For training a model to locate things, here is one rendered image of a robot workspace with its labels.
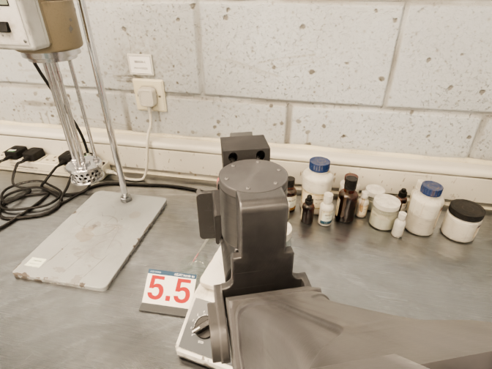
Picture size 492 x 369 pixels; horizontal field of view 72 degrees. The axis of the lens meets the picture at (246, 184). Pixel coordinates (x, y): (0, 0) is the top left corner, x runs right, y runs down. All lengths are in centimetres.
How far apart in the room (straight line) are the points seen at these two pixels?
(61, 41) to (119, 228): 40
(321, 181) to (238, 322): 59
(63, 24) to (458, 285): 81
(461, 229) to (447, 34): 41
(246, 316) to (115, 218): 66
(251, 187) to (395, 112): 67
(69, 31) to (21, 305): 47
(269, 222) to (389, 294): 47
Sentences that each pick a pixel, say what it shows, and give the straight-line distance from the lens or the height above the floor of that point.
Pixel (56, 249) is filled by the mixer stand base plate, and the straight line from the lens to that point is 81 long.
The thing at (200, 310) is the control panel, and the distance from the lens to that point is 55.
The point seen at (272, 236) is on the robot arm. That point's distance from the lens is 26.
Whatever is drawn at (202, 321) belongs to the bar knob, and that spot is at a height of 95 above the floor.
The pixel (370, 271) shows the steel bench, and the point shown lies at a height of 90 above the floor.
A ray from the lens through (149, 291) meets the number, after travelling 65.
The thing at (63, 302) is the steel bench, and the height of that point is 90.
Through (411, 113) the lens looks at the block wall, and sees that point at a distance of 90.
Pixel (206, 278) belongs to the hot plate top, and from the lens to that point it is 55.
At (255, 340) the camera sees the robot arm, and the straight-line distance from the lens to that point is 20.
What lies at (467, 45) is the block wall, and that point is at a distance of 89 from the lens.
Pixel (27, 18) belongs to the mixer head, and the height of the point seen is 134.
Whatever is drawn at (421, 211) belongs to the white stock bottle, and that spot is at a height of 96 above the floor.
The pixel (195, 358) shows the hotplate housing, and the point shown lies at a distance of 55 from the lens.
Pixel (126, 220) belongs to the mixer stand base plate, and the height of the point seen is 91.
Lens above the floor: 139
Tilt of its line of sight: 32 degrees down
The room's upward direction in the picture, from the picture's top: straight up
